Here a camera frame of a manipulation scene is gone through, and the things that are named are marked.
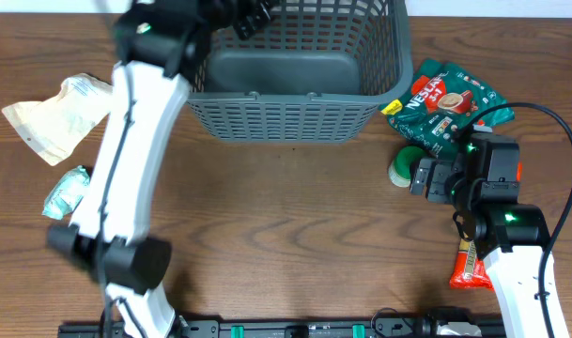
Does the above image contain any green lidded jar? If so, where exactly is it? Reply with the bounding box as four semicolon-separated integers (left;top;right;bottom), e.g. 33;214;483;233
388;146;426;188

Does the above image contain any green Nescafe coffee bag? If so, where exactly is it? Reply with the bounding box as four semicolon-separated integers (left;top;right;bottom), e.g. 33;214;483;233
378;59;507;160

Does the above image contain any pale green tissue packet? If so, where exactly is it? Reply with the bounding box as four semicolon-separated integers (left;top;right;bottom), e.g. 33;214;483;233
41;165;90;220

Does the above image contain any beige paper pouch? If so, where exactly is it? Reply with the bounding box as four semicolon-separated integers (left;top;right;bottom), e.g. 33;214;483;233
2;73;113;166

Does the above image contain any red spaghetti packet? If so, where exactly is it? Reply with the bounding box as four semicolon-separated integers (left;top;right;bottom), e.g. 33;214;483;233
449;239;493;290

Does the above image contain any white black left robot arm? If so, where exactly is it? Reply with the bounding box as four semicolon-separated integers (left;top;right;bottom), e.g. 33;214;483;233
47;0;273;337

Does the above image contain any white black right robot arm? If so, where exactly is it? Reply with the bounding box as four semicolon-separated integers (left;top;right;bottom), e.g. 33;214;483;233
410;132;569;337

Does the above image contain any grey plastic lattice basket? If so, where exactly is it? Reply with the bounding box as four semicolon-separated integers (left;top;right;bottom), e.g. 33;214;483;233
187;0;413;143

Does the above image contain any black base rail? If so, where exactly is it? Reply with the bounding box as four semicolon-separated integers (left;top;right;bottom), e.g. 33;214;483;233
56;306;506;338

